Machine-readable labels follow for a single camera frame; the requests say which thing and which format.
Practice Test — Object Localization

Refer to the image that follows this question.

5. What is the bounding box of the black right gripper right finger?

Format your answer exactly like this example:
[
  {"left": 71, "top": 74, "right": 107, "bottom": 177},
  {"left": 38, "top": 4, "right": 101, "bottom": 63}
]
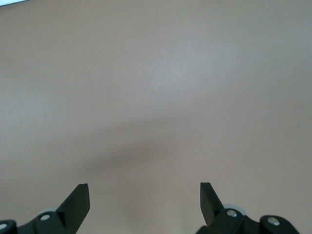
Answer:
[{"left": 196, "top": 181, "right": 261, "bottom": 234}]

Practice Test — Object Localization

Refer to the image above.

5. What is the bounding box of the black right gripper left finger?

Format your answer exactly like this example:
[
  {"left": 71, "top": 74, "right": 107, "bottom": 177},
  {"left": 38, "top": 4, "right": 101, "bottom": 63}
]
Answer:
[{"left": 17, "top": 183, "right": 91, "bottom": 234}]

